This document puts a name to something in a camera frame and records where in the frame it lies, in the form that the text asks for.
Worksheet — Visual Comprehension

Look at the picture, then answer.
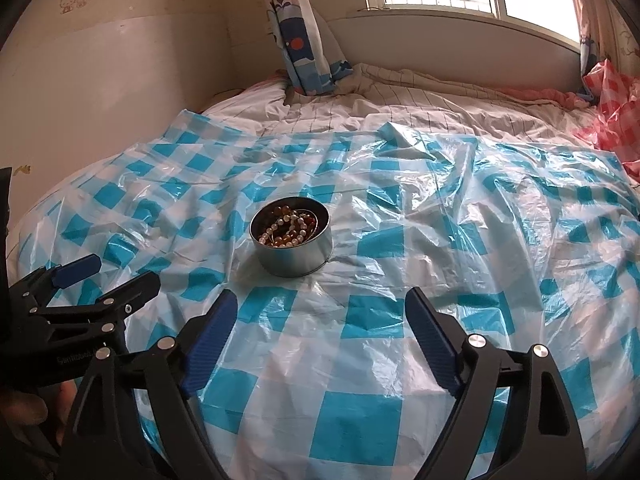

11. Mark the person's left hand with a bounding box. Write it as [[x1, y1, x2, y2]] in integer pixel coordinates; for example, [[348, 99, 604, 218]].
[[1, 380, 77, 444]]

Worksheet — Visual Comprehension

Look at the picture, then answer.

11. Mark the pink window curtain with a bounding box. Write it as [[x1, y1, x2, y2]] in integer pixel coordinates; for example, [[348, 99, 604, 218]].
[[573, 0, 639, 102]]

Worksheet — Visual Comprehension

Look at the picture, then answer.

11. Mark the pile of beaded bracelets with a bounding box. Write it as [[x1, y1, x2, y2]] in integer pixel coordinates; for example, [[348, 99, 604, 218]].
[[255, 201, 321, 250]]

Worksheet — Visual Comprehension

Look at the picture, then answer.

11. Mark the blue white checkered plastic sheet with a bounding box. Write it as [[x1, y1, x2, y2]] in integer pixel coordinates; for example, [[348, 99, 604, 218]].
[[10, 112, 639, 479]]

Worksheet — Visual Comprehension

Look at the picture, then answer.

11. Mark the blue white patterned curtain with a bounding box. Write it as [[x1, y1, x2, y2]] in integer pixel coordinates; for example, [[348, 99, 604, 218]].
[[266, 0, 352, 96]]

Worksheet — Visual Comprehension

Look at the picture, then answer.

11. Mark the white headboard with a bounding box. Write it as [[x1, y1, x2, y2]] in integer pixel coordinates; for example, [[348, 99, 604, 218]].
[[1, 14, 235, 224]]

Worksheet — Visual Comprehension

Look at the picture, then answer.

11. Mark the round metal tin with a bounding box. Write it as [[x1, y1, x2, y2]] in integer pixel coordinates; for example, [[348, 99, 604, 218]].
[[248, 196, 333, 278]]

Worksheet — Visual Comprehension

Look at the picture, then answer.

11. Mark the pink striped bed sheet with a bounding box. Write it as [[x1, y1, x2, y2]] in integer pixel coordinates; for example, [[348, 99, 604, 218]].
[[203, 64, 598, 146]]

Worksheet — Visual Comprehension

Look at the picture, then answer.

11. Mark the white pearl bead bracelet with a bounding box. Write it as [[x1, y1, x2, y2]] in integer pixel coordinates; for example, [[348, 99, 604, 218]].
[[257, 211, 313, 248]]

